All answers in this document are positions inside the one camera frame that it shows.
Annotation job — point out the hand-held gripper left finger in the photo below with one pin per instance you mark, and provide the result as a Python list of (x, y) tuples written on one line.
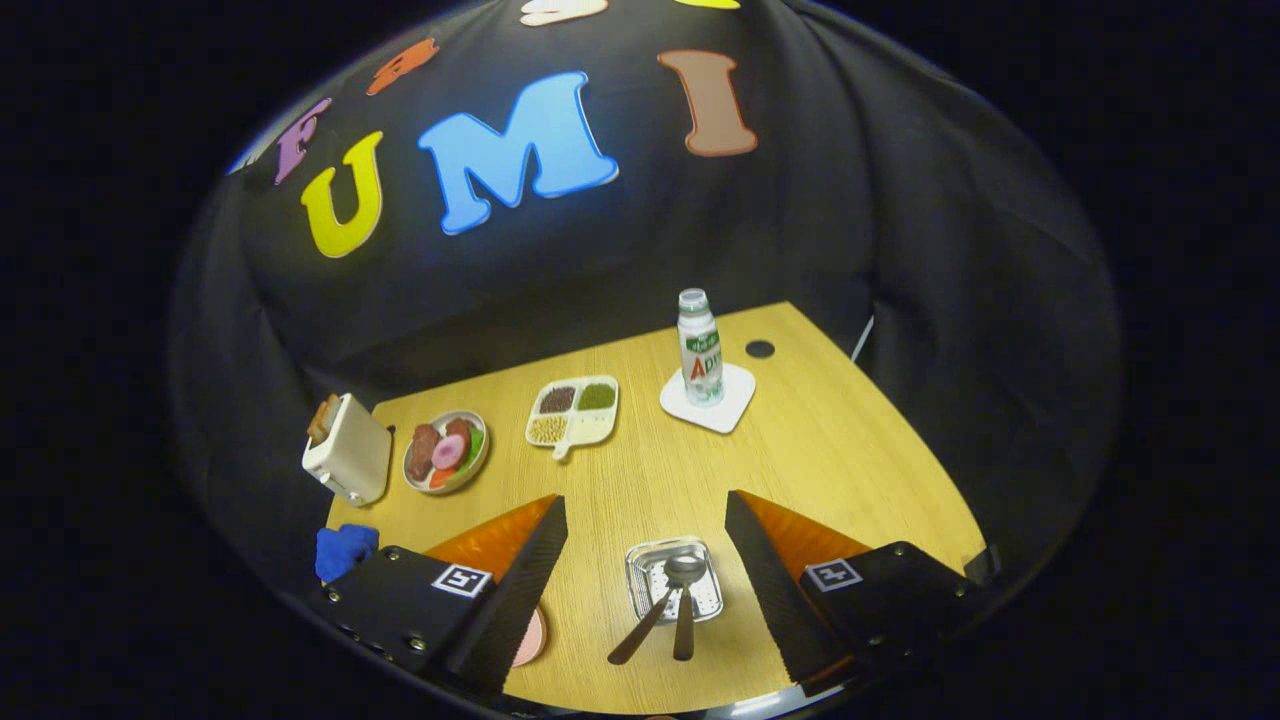
[(515, 600)]

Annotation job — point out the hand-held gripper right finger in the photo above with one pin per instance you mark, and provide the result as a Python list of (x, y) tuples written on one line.
[(775, 590)]

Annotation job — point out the pink plate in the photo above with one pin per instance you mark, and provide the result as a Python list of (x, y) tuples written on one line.
[(532, 640)]

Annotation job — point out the white food bowl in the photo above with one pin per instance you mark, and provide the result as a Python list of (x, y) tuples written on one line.
[(475, 478)]

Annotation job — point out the orange carrot slice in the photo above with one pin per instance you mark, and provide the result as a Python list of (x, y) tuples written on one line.
[(442, 478)]

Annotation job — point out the green lettuce leaf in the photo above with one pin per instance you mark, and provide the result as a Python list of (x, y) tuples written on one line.
[(477, 445)]

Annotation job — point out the pink ham slice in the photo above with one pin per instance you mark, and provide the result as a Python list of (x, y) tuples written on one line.
[(448, 451)]

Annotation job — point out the pile of yellow beans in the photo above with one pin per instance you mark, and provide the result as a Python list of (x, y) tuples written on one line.
[(548, 430)]

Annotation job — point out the large brown meat patty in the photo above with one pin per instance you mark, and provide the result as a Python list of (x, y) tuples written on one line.
[(423, 452)]

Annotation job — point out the blue cloth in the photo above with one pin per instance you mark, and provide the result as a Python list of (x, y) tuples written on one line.
[(345, 550)]

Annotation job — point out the small brown meat piece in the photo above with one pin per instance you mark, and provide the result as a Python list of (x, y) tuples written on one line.
[(459, 428)]

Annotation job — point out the white divided tray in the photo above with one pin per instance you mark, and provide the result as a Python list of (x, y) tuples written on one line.
[(592, 428)]

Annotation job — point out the white square coaster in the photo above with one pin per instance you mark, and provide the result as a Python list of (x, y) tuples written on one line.
[(738, 395)]

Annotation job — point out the pile of dark red beans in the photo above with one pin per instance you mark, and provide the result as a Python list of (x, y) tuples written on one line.
[(557, 400)]

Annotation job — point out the white toaster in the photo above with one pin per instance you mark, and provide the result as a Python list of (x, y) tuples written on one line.
[(355, 460)]

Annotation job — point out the pile of green beans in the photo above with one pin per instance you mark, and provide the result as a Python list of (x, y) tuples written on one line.
[(596, 396)]

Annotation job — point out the black desk grommet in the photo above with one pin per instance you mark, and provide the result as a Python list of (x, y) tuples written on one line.
[(760, 349)]

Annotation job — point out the white green drink bottle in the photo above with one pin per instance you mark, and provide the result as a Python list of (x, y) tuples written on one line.
[(700, 350)]

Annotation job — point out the brown toast slices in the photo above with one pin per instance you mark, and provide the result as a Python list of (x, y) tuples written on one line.
[(323, 418)]

